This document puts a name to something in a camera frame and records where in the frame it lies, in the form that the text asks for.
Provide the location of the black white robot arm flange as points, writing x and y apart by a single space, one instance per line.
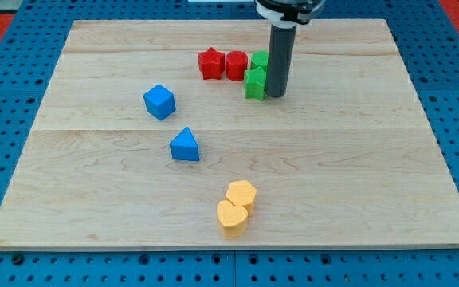
288 13

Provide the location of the blue triangle block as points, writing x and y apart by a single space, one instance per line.
184 146

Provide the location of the blue cube block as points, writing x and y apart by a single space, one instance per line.
160 102

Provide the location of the yellow hexagon block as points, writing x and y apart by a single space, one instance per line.
242 193

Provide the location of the green star block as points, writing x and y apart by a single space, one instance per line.
254 83

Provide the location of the yellow heart block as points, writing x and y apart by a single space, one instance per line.
232 220

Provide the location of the red cylinder block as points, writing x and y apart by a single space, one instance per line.
236 65

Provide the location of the red star block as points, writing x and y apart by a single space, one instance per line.
211 64

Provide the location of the green cylinder block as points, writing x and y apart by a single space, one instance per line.
259 59

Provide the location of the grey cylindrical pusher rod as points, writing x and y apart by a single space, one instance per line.
281 44

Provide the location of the light wooden board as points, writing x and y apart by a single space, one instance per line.
346 160

